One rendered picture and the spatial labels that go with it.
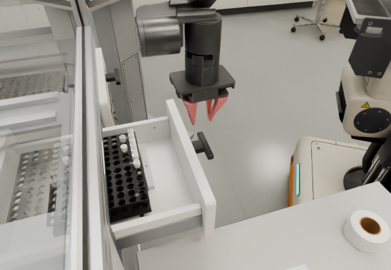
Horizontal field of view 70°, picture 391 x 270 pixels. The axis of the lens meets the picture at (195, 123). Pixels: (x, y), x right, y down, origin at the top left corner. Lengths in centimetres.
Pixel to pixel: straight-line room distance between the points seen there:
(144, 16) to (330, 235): 54
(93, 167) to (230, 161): 137
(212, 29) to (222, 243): 40
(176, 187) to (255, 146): 132
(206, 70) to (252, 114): 167
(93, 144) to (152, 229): 17
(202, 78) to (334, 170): 110
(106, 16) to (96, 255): 114
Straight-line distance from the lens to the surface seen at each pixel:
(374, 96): 100
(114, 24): 139
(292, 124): 210
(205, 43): 43
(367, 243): 66
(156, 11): 43
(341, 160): 154
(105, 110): 67
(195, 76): 46
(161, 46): 42
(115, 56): 145
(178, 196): 57
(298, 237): 65
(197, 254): 60
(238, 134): 193
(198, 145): 55
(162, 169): 61
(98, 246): 37
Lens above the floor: 131
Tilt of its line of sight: 41 degrees down
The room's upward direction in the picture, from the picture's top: straight up
